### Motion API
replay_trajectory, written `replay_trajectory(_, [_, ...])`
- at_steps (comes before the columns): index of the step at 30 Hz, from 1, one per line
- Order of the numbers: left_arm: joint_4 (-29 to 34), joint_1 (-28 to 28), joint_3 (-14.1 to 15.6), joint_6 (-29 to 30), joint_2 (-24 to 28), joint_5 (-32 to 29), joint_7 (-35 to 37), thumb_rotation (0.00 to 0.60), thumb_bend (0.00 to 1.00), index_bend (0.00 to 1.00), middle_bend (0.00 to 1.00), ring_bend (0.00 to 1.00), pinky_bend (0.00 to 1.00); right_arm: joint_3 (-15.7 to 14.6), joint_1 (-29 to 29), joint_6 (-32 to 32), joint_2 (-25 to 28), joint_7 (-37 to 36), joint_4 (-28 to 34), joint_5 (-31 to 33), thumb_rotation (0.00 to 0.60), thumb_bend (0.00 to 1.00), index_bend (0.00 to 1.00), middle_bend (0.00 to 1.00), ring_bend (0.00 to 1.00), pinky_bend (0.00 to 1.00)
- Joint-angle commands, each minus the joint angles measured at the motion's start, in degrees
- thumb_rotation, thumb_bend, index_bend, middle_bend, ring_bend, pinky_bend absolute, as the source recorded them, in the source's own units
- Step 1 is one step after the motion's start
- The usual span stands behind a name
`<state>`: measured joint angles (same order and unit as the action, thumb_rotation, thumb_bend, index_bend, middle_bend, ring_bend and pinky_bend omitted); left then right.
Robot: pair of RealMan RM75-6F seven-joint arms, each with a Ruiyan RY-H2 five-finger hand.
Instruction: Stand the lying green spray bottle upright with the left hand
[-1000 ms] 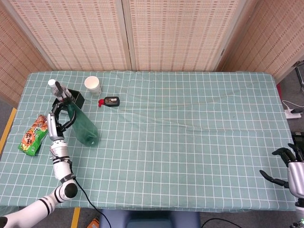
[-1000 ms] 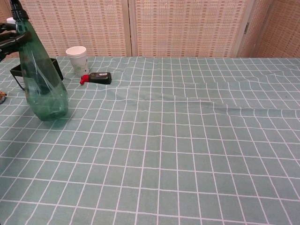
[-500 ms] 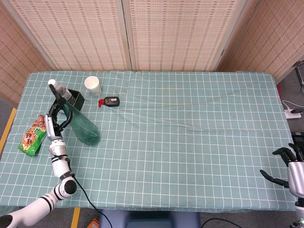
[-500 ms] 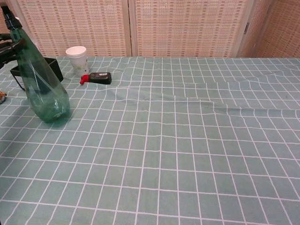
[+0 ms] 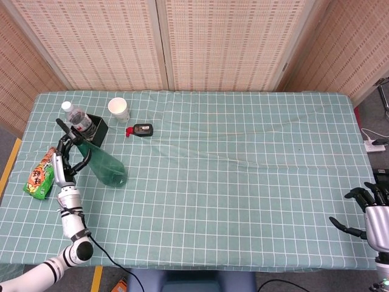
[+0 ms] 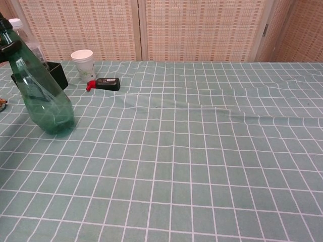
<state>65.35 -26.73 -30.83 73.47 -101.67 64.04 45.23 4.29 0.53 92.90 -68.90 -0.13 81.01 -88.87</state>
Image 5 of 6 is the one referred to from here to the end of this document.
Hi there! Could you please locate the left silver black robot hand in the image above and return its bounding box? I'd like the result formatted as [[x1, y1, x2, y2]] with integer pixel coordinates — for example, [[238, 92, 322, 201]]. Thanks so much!
[[52, 133, 92, 189]]

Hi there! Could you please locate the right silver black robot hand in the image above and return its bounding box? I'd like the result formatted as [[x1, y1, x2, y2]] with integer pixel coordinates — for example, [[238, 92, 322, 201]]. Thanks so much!
[[329, 181, 389, 252]]

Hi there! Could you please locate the green spray bottle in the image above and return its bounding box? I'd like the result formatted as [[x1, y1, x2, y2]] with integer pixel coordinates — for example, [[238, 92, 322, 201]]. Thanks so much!
[[56, 118, 128, 187]]

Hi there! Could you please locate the clear plastic water bottle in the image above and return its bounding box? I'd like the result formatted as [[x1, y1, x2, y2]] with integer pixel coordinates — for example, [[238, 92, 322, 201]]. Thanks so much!
[[61, 101, 97, 141]]

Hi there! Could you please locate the small black red-capped bottle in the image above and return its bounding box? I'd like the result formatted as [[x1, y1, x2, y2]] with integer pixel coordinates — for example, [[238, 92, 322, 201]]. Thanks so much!
[[125, 123, 154, 137]]

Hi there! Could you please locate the green orange snack bag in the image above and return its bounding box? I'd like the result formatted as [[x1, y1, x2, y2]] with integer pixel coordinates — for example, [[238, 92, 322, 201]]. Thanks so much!
[[23, 147, 59, 201]]

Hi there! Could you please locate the black device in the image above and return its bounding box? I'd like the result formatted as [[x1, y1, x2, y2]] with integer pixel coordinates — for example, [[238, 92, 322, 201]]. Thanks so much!
[[373, 168, 389, 184]]

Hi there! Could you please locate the yellow floor tape strip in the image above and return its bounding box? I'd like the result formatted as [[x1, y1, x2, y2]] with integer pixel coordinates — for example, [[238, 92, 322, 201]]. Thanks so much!
[[0, 138, 22, 195], [90, 265, 104, 292]]

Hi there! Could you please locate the black square box holder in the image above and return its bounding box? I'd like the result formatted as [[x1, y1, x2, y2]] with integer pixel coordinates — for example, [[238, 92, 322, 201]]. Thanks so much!
[[67, 114, 109, 147]]

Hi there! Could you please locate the white power strip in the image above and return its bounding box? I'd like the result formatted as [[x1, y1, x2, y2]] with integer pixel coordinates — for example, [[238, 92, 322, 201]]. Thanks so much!
[[363, 138, 386, 153]]

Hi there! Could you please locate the white paper cup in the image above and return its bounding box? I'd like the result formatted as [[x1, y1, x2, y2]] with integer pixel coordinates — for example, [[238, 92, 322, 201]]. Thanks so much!
[[108, 97, 131, 123]]

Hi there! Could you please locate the bamboo folding screen panel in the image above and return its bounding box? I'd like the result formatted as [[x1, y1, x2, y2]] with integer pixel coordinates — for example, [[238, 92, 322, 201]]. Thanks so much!
[[156, 0, 331, 92], [276, 0, 389, 106], [0, 0, 67, 137], [5, 0, 170, 91]]

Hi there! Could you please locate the orange box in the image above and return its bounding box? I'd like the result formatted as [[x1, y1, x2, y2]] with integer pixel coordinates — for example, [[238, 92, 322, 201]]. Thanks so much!
[[111, 277, 128, 292]]

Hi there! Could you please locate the metal chair leg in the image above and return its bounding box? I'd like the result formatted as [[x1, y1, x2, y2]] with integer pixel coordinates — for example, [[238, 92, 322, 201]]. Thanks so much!
[[374, 77, 389, 118]]

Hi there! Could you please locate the green checked tablecloth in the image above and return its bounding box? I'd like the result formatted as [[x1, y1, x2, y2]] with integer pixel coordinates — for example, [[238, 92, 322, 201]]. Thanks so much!
[[0, 90, 382, 273]]

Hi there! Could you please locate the blue padded seat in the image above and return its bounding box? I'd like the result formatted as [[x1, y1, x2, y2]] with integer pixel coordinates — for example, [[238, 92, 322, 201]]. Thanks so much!
[[126, 269, 258, 292]]

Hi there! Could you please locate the white power cable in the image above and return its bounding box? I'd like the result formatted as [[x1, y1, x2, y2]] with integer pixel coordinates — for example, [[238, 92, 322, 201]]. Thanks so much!
[[360, 127, 389, 141]]

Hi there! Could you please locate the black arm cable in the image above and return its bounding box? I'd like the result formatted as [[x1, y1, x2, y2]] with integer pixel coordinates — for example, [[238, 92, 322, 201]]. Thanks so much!
[[87, 233, 144, 292]]

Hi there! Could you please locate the black floor cable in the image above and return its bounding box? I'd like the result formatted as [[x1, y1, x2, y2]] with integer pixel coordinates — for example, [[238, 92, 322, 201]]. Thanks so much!
[[256, 279, 311, 292]]

